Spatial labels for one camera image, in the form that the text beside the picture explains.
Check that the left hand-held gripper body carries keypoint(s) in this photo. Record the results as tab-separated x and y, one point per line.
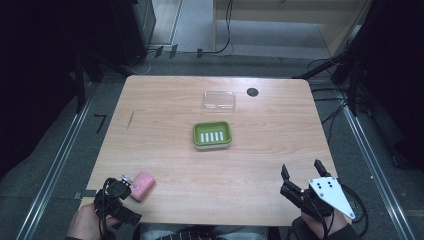
115	191

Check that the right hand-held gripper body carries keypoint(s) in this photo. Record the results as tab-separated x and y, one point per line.
320	196

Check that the pink soap bar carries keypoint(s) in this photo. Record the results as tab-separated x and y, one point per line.
143	186

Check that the person's right hand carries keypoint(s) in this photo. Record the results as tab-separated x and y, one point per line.
328	222

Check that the person's left hand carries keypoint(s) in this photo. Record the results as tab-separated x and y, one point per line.
83	222

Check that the green soap dish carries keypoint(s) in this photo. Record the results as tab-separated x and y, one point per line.
212	135

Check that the person's striped clothing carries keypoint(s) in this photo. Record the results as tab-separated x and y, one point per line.
203	233

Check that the black table grommet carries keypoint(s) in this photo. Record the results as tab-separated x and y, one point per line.
252	92

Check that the clear plastic lid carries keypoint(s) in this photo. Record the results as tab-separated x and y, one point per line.
218	101

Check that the black stand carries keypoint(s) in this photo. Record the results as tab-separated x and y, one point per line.
85	71
336	56

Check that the grey floor plug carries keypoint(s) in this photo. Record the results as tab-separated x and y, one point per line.
199	53
173	51
159	51

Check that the light wooden shelf unit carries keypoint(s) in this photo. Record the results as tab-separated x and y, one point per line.
286	20

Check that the black cabinet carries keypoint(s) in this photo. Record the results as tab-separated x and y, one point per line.
133	26

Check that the metal floor rail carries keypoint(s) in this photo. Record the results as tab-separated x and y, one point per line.
378	173
55	166

